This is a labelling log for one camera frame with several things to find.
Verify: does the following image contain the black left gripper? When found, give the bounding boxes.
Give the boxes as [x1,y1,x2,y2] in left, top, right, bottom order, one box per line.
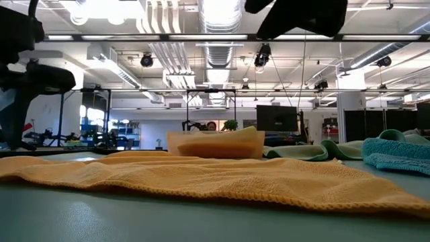
[0,89,38,151]

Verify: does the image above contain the yellow microfiber towel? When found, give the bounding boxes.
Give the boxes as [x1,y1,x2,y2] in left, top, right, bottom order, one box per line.
[181,126,259,146]

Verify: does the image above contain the light green microfiber towel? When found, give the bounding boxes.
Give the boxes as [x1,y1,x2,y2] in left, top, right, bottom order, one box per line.
[263,129,430,161]

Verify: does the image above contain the teal microfiber towel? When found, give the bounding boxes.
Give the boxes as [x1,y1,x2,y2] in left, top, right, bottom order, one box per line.
[361,136,430,176]

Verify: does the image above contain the orange plastic bin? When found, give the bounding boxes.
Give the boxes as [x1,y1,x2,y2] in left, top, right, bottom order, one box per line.
[167,130,266,159]

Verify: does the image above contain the green potted plant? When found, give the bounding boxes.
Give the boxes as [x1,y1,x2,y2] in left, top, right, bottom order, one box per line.
[222,119,239,132]

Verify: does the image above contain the black computer monitor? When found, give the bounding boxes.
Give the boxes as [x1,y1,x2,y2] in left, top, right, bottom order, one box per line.
[256,104,299,132]

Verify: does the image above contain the white building column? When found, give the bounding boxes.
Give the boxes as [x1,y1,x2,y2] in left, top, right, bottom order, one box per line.
[337,69,367,144]

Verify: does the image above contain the black LED light bar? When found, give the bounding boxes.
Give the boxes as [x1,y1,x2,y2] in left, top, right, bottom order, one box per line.
[43,32,430,43]

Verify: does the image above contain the black partition panels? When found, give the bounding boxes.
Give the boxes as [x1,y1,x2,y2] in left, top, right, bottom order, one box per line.
[344,102,430,143]

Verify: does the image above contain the black tall stand frame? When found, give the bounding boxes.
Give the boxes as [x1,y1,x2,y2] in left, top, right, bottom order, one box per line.
[55,87,112,149]

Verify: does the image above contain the silver ribbed ventilation duct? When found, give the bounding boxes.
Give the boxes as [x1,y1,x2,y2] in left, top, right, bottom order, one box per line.
[198,0,243,106]

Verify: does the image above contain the silver smooth ventilation duct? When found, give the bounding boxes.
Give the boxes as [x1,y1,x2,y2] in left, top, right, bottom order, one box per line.
[349,13,430,70]

